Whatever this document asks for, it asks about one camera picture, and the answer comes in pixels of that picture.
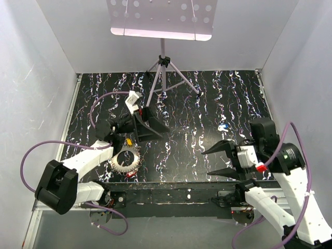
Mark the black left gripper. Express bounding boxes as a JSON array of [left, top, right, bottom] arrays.
[[114, 107, 170, 144]]

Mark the yellow tag key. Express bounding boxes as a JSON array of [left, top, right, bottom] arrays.
[[126, 138, 133, 146]]

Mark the red tag key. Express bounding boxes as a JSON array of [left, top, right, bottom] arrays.
[[126, 171, 136, 177]]

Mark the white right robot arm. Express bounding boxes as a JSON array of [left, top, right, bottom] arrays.
[[204, 118, 331, 248]]

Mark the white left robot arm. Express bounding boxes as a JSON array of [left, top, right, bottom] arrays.
[[34, 107, 170, 215]]

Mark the blue tag key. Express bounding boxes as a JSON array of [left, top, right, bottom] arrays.
[[218, 123, 228, 132]]

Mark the lilac music stand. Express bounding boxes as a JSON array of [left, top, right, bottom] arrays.
[[106, 0, 217, 105]]

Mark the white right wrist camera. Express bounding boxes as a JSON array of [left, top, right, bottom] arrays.
[[237, 145, 267, 172]]

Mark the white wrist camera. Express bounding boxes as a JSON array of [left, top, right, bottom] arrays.
[[237, 145, 267, 172], [125, 91, 142, 115]]

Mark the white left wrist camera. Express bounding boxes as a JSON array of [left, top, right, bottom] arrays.
[[125, 91, 142, 115]]

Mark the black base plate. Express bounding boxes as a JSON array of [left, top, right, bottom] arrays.
[[85, 181, 296, 220]]

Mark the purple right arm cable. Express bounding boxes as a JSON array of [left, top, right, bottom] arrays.
[[231, 121, 312, 249]]

